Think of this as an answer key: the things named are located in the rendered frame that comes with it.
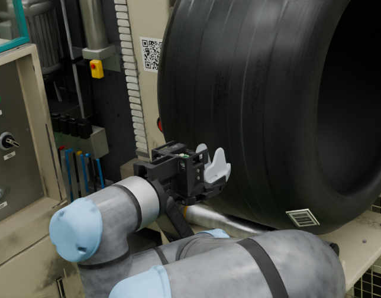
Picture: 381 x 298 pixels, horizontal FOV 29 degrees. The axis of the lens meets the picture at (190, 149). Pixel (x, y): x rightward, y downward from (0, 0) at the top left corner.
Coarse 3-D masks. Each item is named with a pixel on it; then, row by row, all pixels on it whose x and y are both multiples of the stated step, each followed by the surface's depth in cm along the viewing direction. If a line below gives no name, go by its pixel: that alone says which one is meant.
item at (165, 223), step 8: (168, 200) 111; (168, 208) 110; (176, 208) 112; (160, 216) 113; (168, 216) 111; (176, 216) 112; (160, 224) 115; (168, 224) 113; (176, 224) 113; (184, 224) 114; (168, 232) 116; (176, 232) 114; (184, 232) 115; (192, 232) 116; (168, 240) 118; (176, 240) 116
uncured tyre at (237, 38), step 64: (192, 0) 125; (256, 0) 118; (320, 0) 116; (192, 64) 123; (256, 64) 116; (320, 64) 118; (192, 128) 126; (256, 128) 117; (320, 128) 169; (256, 192) 125; (320, 192) 127
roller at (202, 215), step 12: (192, 216) 155; (204, 216) 153; (216, 216) 151; (228, 216) 150; (216, 228) 151; (228, 228) 149; (240, 228) 147; (252, 228) 146; (264, 228) 144; (324, 240) 138; (336, 252) 138
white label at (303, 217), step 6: (294, 210) 126; (300, 210) 125; (306, 210) 125; (294, 216) 127; (300, 216) 127; (306, 216) 127; (312, 216) 126; (294, 222) 129; (300, 222) 129; (306, 222) 129; (312, 222) 128; (318, 222) 129
